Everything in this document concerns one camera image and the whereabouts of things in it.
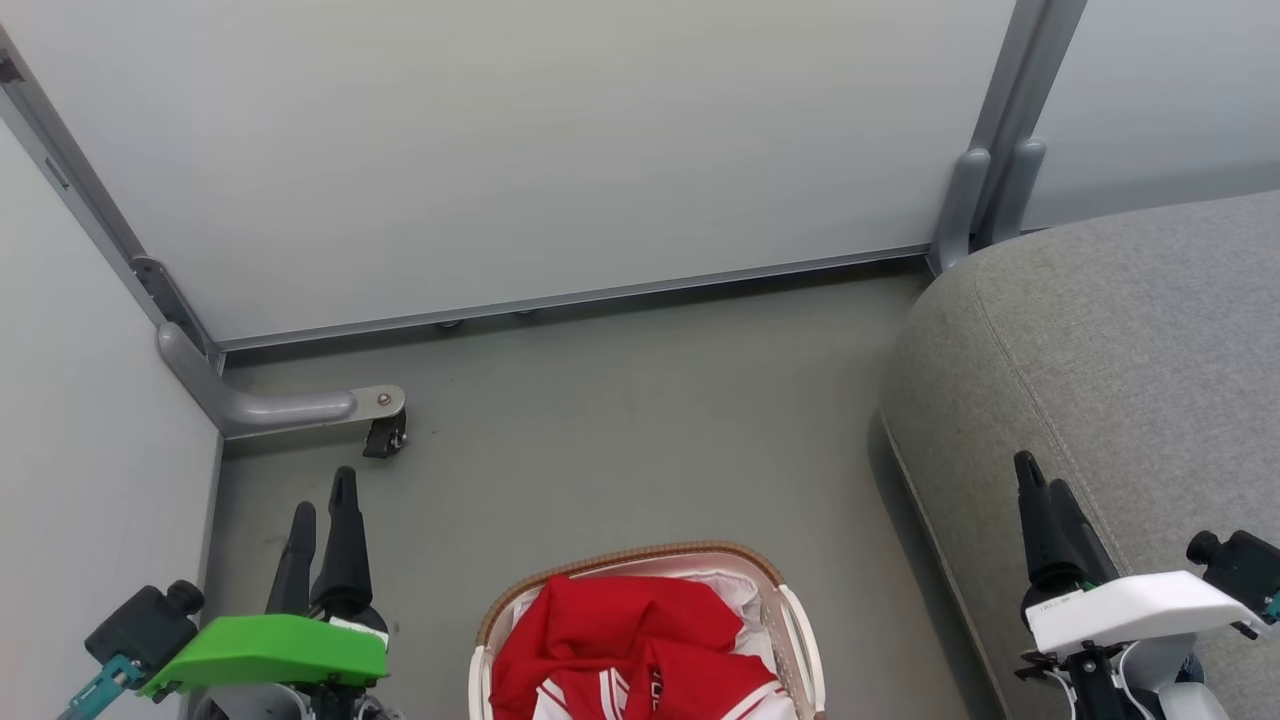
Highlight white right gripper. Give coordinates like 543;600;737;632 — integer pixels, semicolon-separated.
1013;450;1271;657

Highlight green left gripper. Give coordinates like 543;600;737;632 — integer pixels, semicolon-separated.
138;466;391;701

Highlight red shorts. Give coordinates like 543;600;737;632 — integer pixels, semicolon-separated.
489;574;747;720

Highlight red jersey with white stripes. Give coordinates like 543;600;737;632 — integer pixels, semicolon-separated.
533;640;793;720

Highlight grey fabric sofa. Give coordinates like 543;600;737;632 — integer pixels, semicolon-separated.
878;190;1280;720

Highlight black caster wheel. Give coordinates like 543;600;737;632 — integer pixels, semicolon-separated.
361;410;409;460

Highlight grey partition foot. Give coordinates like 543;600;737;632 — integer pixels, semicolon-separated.
156;320;407;441

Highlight white wicker-rimmed laundry basket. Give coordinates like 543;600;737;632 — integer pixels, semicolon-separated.
467;541;827;720

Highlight white cloth basket liner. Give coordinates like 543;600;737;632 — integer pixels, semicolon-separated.
505;566;791;681

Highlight grey partition bottom rail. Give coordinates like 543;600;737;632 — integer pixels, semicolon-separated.
214;244;933;353

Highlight grey partition corner post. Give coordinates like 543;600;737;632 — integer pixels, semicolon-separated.
928;0;1089;277

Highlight grey partition side frame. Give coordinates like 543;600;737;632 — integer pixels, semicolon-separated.
0;25;225;376

